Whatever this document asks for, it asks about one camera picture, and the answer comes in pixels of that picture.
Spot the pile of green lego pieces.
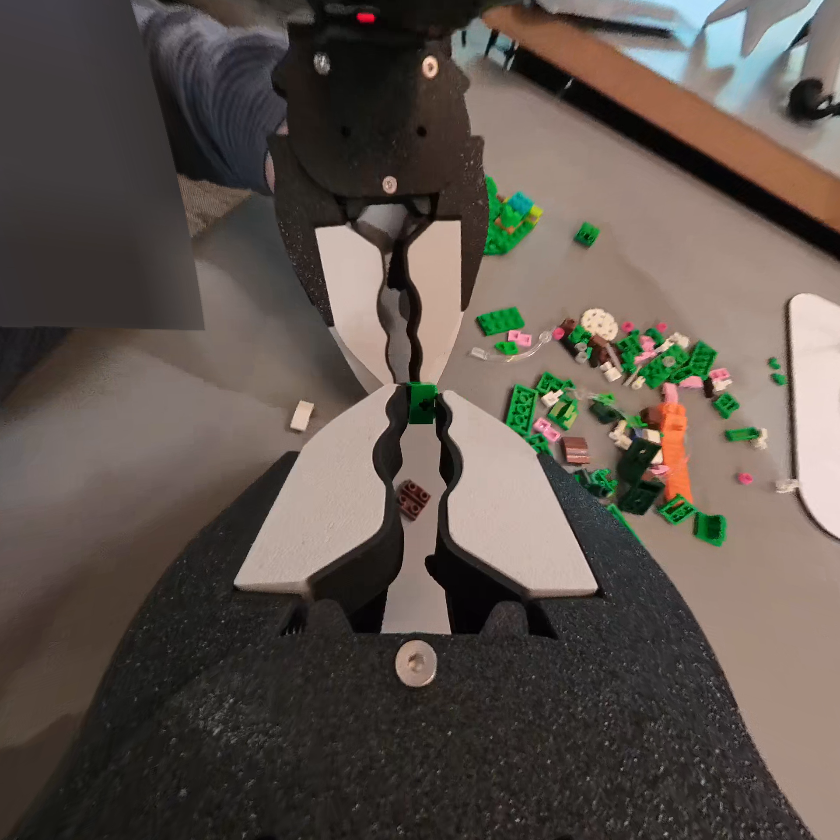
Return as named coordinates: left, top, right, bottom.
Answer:
left=504, top=307, right=790, bottom=550

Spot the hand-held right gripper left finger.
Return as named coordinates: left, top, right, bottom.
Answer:
left=233, top=384, right=405, bottom=632

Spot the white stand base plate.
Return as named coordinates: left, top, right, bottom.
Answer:
left=787, top=293, right=840, bottom=541

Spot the small green lego brick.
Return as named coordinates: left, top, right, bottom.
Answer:
left=406, top=380, right=439, bottom=427

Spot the grey adjoining table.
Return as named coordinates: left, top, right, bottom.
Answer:
left=482, top=0, right=840, bottom=236

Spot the green lego base plate build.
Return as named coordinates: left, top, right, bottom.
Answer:
left=483, top=175, right=545, bottom=256

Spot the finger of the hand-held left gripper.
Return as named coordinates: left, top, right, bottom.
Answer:
left=392, top=218, right=468, bottom=387
left=315, top=222, right=416, bottom=393

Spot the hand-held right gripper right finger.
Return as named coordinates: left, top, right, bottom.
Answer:
left=425, top=390, right=600, bottom=634

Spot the green six-stud lego plate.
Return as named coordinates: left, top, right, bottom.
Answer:
left=475, top=306, right=526, bottom=337

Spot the clear curved lego piece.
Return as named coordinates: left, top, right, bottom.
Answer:
left=469, top=331, right=553, bottom=364

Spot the orange brick separator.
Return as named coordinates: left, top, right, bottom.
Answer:
left=659, top=401, right=696, bottom=504

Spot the person's left forearm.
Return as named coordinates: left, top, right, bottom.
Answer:
left=134, top=5, right=290, bottom=196

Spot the brown four-stud lego piece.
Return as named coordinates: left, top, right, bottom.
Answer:
left=396, top=478, right=433, bottom=521

